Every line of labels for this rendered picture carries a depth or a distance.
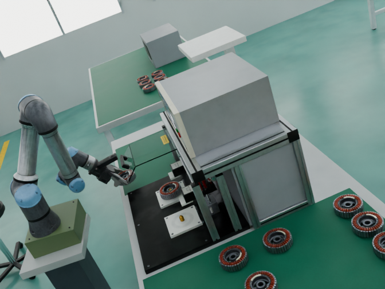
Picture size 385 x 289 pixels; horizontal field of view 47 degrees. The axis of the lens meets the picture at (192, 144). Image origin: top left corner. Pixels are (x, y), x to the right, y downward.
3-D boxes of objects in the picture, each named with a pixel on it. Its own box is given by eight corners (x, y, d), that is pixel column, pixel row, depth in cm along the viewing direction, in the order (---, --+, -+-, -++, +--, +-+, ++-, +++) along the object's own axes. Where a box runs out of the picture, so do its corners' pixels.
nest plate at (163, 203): (161, 209, 212) (160, 207, 212) (156, 193, 226) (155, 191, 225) (189, 196, 213) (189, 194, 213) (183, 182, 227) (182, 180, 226)
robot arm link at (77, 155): (61, 157, 230) (69, 143, 230) (79, 166, 234) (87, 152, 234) (62, 161, 223) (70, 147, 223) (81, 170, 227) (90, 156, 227)
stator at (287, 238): (281, 258, 164) (278, 251, 162) (258, 247, 172) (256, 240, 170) (299, 239, 169) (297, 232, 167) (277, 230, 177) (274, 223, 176)
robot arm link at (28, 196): (28, 224, 205) (15, 202, 198) (22, 211, 216) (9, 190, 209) (52, 210, 210) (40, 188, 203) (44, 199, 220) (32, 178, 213)
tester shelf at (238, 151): (195, 184, 166) (191, 174, 164) (162, 120, 226) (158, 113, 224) (299, 139, 169) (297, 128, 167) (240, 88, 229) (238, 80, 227)
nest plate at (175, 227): (171, 238, 191) (170, 236, 190) (164, 219, 204) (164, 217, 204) (203, 225, 192) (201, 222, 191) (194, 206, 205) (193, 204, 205)
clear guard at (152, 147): (128, 182, 197) (123, 171, 194) (122, 159, 218) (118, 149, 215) (195, 153, 199) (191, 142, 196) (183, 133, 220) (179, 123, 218)
